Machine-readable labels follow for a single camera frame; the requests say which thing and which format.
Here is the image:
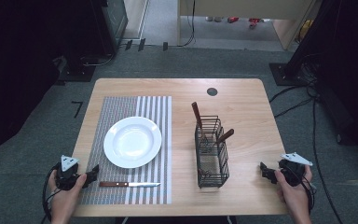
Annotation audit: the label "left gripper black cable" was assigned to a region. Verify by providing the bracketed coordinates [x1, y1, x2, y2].
[41, 163, 61, 224]

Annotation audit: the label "black floor tape strips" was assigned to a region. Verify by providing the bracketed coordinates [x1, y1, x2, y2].
[124, 37, 170, 52]

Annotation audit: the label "person's left hand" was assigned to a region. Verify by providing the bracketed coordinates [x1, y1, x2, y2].
[47, 169, 89, 218]

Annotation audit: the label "dark glass cabinet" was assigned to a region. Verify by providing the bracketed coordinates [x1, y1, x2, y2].
[91, 0, 129, 58]

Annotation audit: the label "yellow object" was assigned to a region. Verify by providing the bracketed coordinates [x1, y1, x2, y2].
[296, 20, 314, 44]

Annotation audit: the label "long wooden-handled utensil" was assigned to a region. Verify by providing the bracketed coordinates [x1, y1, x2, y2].
[191, 101, 207, 142]

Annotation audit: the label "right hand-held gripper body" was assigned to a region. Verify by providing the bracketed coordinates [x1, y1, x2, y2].
[278, 151, 314, 188]

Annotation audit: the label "white plate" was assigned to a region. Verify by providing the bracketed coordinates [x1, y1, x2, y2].
[103, 116, 163, 170]

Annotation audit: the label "long black floor cable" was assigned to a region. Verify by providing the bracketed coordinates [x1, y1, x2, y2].
[310, 98, 345, 224]

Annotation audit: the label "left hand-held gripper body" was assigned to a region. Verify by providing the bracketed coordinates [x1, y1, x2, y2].
[55, 154, 81, 191]

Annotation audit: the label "light wooden desk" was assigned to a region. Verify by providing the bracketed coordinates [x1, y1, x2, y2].
[176, 0, 320, 51]

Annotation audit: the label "black stand base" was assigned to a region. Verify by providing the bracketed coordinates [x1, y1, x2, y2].
[56, 55, 97, 84]
[268, 62, 309, 87]

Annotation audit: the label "black wire cutlery basket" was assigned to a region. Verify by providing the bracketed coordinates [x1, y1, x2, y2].
[194, 115, 230, 189]

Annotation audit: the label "wooden-handled table knife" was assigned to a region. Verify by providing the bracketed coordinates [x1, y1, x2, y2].
[99, 181, 162, 189]

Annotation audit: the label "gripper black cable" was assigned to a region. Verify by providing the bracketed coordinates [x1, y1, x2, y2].
[41, 163, 61, 224]
[279, 161, 317, 216]

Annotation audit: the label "black hanging cable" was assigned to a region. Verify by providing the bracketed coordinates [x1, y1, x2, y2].
[178, 0, 198, 49]

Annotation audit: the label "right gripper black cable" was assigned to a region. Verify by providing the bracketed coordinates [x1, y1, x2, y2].
[279, 161, 317, 216]

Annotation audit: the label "short wooden-handled utensil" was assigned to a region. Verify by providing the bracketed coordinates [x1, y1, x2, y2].
[214, 128, 235, 147]

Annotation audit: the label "striped woven placemat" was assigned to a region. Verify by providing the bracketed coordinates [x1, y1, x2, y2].
[79, 95, 172, 205]

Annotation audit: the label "person's right hand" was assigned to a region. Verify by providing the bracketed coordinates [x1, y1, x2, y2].
[274, 164, 314, 217]

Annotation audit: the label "black floor cable bundle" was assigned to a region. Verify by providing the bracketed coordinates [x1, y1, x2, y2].
[268, 53, 321, 119]

